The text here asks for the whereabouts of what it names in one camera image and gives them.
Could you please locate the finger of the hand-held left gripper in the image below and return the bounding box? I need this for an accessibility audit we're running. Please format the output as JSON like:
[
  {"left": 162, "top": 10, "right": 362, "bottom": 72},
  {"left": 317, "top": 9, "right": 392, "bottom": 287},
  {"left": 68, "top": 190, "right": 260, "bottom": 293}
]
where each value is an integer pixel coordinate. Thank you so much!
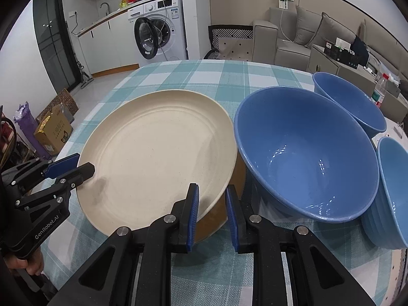
[
  {"left": 0, "top": 153, "right": 80, "bottom": 189},
  {"left": 14, "top": 162, "right": 96, "bottom": 213}
]

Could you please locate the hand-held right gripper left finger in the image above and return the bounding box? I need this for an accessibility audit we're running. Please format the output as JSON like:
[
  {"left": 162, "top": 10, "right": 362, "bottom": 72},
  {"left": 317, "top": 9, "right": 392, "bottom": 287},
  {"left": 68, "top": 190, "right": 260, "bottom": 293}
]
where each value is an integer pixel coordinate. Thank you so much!
[{"left": 56, "top": 183, "right": 200, "bottom": 306}]

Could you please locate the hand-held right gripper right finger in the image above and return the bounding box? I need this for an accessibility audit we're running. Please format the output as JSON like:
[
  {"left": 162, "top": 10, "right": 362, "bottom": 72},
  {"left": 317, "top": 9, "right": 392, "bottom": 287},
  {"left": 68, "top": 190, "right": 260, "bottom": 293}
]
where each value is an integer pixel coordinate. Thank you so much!
[{"left": 226, "top": 186, "right": 377, "bottom": 306}]

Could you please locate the cream plate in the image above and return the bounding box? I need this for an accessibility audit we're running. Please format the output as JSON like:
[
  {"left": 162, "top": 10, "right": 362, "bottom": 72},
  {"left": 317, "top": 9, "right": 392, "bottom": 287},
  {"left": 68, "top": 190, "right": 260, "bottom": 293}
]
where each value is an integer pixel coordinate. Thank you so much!
[
  {"left": 188, "top": 153, "right": 247, "bottom": 244},
  {"left": 76, "top": 89, "right": 238, "bottom": 236}
]

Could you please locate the large dark blue bowl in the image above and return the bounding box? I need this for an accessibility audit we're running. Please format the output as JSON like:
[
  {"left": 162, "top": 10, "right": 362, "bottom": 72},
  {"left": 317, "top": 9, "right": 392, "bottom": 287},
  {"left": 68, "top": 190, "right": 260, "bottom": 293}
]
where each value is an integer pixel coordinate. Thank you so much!
[{"left": 234, "top": 86, "right": 380, "bottom": 222}]

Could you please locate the light blue ribbed bowl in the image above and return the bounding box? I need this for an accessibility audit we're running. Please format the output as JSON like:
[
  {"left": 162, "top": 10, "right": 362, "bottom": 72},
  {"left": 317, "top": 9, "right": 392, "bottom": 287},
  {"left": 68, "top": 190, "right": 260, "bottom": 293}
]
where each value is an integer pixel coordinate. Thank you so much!
[{"left": 360, "top": 137, "right": 408, "bottom": 250}]

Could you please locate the person's left hand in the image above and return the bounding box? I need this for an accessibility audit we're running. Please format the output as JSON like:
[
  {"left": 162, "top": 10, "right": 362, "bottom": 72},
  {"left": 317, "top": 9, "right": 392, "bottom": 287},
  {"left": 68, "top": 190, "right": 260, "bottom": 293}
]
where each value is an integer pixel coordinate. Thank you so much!
[{"left": 7, "top": 247, "right": 45, "bottom": 276}]

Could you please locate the brown cardboard box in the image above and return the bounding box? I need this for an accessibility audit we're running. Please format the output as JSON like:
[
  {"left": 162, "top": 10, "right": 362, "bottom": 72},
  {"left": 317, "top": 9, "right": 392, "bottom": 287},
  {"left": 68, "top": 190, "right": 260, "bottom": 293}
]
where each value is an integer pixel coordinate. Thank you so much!
[{"left": 33, "top": 105, "right": 74, "bottom": 157}]

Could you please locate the purple bag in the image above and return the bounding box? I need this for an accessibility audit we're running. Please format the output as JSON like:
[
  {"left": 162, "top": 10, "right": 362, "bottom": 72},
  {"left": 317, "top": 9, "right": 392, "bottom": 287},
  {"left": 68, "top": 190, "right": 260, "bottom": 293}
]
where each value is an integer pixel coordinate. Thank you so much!
[{"left": 13, "top": 102, "right": 52, "bottom": 160}]

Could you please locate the patterned flat carton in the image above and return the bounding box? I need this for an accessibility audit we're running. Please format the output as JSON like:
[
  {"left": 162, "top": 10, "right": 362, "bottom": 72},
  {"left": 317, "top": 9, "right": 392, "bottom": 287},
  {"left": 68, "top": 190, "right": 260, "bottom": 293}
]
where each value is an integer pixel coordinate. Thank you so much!
[{"left": 36, "top": 88, "right": 79, "bottom": 122}]

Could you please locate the floor mop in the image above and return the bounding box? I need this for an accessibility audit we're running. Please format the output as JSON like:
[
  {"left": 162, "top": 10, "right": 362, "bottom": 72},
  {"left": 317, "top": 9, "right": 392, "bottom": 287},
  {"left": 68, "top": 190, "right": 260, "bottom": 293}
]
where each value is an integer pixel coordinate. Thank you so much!
[{"left": 76, "top": 60, "right": 95, "bottom": 90}]

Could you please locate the dark glass door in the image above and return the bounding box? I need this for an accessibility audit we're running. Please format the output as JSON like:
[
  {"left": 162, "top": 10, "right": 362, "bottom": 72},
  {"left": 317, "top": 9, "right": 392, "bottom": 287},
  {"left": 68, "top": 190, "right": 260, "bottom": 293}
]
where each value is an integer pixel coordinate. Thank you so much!
[{"left": 33, "top": 0, "right": 80, "bottom": 95}]

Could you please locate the white kitchen counter cabinet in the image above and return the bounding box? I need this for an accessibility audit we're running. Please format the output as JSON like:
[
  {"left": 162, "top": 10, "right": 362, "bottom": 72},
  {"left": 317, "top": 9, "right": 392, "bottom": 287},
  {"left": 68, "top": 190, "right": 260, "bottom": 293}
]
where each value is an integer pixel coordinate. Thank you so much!
[{"left": 76, "top": 8, "right": 141, "bottom": 78}]

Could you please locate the teal checked tablecloth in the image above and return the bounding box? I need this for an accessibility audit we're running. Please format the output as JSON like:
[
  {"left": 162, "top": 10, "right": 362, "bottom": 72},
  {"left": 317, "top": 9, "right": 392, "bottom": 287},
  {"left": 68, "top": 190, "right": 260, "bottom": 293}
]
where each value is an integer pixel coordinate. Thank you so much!
[{"left": 40, "top": 59, "right": 408, "bottom": 306}]

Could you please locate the white washing machine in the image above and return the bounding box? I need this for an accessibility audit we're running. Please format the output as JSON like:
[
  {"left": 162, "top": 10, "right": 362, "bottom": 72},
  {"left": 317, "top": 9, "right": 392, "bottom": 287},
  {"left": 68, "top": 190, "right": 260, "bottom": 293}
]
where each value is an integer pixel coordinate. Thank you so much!
[{"left": 125, "top": 0, "right": 189, "bottom": 68}]

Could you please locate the black white patterned cushion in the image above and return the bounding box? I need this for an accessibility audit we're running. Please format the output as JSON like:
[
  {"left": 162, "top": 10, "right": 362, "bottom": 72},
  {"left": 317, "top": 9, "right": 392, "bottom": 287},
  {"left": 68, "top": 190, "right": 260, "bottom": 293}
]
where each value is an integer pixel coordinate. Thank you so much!
[{"left": 207, "top": 24, "right": 256, "bottom": 61}]

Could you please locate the grey side cabinet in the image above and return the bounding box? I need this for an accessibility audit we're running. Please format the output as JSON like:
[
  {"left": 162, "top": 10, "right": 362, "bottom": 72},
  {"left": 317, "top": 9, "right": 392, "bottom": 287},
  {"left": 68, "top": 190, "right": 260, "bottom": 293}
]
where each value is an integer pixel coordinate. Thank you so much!
[{"left": 305, "top": 44, "right": 377, "bottom": 95}]

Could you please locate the grey sofa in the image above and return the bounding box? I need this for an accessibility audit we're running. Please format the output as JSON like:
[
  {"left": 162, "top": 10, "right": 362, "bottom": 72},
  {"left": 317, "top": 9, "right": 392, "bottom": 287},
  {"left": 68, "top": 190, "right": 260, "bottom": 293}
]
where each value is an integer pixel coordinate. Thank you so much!
[{"left": 253, "top": 6, "right": 408, "bottom": 81}]

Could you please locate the clear water bottle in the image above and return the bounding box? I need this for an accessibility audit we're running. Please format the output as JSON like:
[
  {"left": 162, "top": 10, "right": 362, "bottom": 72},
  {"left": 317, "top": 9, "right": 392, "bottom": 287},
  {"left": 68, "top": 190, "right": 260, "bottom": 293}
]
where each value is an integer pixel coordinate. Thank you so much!
[{"left": 371, "top": 72, "right": 390, "bottom": 108}]

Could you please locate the black box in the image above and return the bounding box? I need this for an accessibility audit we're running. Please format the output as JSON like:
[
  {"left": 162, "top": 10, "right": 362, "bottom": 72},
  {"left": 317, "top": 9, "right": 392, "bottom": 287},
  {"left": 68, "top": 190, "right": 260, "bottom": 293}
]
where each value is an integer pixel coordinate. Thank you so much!
[{"left": 323, "top": 42, "right": 370, "bottom": 69}]

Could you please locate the grey cushion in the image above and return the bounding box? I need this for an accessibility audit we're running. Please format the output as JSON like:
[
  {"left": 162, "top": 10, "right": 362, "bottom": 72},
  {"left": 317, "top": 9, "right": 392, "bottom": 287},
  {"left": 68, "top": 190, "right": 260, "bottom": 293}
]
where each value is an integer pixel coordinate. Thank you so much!
[
  {"left": 295, "top": 5, "right": 323, "bottom": 47},
  {"left": 308, "top": 12, "right": 356, "bottom": 49}
]

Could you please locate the dark jacket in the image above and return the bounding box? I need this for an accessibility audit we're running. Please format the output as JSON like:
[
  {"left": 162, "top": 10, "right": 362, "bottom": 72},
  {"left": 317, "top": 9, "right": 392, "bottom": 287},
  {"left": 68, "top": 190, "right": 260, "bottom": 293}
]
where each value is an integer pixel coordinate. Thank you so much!
[{"left": 351, "top": 35, "right": 371, "bottom": 65}]

